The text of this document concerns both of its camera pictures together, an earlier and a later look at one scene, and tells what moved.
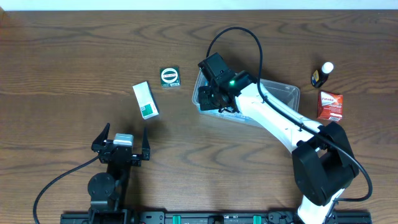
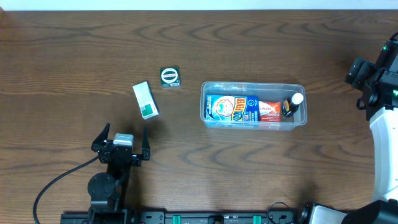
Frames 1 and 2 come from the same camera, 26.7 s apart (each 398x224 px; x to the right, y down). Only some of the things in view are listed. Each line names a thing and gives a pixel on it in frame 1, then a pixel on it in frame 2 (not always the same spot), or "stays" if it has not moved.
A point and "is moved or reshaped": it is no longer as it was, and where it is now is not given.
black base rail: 220,218 stays
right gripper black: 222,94 -> 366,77
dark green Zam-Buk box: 170,76 stays
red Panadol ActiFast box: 330,106 is moved or reshaped
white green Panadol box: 145,101 stays
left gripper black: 120,155 stays
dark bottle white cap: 319,77 -> 290,106
